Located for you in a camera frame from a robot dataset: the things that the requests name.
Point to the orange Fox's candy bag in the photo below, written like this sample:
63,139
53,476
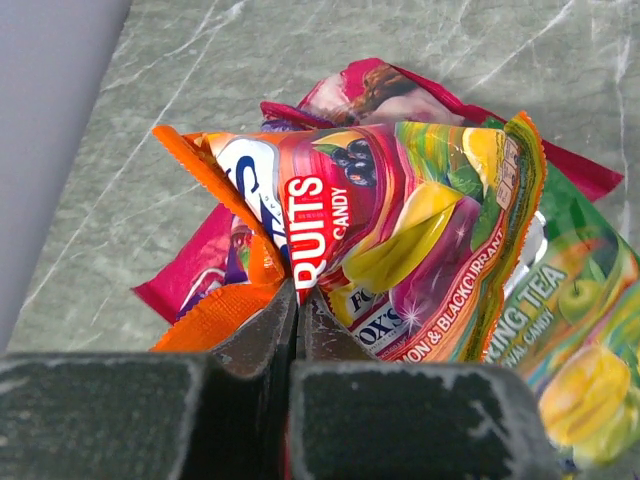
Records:
409,230

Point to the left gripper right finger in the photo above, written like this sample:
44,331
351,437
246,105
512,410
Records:
355,417

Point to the yellow green candy wrapper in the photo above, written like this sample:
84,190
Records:
570,328

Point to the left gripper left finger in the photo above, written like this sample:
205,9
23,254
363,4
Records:
214,415

